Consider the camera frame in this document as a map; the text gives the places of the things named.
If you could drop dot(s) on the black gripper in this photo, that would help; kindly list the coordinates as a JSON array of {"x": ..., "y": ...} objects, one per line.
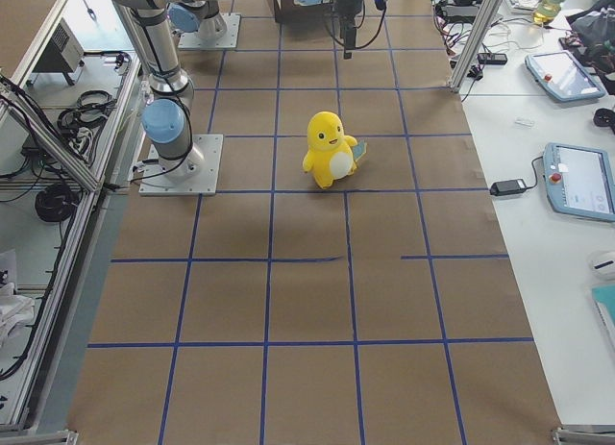
[{"x": 346, "y": 4}]

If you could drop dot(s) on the dark wooden drawer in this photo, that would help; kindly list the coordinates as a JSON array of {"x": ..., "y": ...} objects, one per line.
[{"x": 285, "y": 11}]

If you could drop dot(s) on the yellow plush toy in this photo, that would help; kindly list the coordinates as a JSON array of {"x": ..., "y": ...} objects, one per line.
[{"x": 331, "y": 155}]

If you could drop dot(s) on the black power adapter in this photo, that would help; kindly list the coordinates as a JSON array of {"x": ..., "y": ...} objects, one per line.
[{"x": 508, "y": 187}]

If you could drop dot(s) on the blue teach pendant far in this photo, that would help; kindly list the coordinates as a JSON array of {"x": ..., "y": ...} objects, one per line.
[{"x": 562, "y": 76}]

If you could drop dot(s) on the blue teach pendant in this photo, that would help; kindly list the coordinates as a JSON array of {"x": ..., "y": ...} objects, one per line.
[
  {"x": 562, "y": 76},
  {"x": 579, "y": 181}
]

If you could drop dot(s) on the blue teach pendant near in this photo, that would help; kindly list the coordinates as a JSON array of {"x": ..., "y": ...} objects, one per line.
[{"x": 579, "y": 181}]

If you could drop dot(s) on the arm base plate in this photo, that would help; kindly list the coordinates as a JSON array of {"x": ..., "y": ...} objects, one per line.
[
  {"x": 198, "y": 174},
  {"x": 226, "y": 32}
]

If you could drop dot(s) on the aluminium side frame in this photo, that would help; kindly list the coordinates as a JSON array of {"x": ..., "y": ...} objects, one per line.
[{"x": 44, "y": 252}]

